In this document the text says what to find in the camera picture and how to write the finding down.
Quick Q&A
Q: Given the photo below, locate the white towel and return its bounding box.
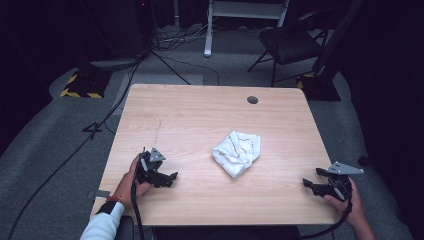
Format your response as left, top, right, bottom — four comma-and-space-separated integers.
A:
211, 130, 263, 180

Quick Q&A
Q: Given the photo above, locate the black seat cushion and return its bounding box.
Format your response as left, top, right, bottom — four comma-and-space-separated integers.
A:
114, 214, 135, 240

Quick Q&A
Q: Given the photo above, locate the black tripod leg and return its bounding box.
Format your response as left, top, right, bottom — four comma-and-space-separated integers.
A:
149, 49, 192, 86

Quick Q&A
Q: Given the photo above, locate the person's dark lap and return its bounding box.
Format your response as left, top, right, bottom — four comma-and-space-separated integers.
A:
152, 225, 302, 240

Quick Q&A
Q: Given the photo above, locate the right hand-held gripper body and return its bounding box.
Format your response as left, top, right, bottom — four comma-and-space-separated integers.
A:
324, 161, 365, 201

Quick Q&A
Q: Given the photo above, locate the left hand-held gripper cable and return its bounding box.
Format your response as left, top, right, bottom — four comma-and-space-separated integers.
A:
130, 179, 146, 240

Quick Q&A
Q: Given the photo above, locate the white metal stand frame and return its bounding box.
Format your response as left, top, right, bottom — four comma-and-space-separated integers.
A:
203, 0, 291, 59

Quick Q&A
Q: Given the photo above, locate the bundle of floor cables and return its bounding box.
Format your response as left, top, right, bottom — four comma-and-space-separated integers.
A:
154, 23, 215, 52

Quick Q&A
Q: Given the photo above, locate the hand-held gripper cable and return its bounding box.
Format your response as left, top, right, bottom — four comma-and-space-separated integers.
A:
299, 199, 354, 240
130, 179, 146, 240

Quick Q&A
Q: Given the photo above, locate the person's right hand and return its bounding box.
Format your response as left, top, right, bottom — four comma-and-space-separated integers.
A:
323, 177, 366, 228

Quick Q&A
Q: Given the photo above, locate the black yellow striped base plate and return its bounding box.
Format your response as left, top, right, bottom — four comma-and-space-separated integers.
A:
59, 67, 113, 100
296, 73, 342, 102

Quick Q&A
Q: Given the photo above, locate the person's left hand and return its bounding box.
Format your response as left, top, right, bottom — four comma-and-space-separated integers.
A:
113, 154, 151, 208

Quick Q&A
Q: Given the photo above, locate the right hand-held gripper cable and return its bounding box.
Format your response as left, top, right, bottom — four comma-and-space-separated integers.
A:
299, 199, 354, 240

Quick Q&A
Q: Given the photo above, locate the black folding chair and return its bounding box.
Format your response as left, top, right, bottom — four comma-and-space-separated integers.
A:
246, 7, 335, 88

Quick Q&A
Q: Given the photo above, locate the long black floor cable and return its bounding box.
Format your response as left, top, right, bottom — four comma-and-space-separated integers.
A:
7, 60, 142, 240

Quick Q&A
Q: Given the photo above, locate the dark slanted stand pole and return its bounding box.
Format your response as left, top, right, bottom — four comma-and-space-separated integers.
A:
312, 0, 365, 78

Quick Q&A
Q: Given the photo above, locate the grey tape strip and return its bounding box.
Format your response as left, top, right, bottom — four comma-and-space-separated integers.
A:
86, 189, 111, 201

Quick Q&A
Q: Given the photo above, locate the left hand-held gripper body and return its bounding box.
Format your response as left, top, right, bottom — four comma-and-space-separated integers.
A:
134, 146, 168, 185

